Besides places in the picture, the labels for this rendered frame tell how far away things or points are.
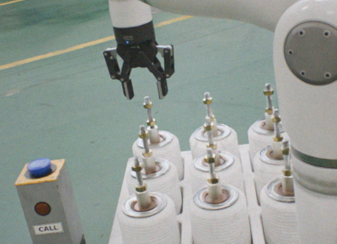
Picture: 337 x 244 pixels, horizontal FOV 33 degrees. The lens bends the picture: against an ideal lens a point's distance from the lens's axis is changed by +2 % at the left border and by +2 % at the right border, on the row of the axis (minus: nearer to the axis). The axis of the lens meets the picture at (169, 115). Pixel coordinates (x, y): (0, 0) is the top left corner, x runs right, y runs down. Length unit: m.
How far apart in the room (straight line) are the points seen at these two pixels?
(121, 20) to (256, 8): 0.48
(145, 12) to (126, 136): 0.81
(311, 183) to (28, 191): 0.54
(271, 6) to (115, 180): 1.04
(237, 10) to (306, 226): 0.23
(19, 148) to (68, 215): 0.91
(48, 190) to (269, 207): 0.36
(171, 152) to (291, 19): 0.66
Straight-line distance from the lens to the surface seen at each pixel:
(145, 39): 1.05
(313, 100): 0.53
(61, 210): 0.99
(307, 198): 0.59
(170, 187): 1.04
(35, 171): 0.98
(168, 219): 0.93
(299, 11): 0.51
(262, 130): 1.13
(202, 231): 0.93
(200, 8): 0.60
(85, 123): 1.96
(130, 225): 0.93
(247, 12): 0.60
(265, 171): 1.02
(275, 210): 0.92
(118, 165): 1.63
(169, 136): 1.16
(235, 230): 0.93
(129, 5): 1.03
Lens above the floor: 0.75
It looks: 24 degrees down
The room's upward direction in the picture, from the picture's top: 10 degrees counter-clockwise
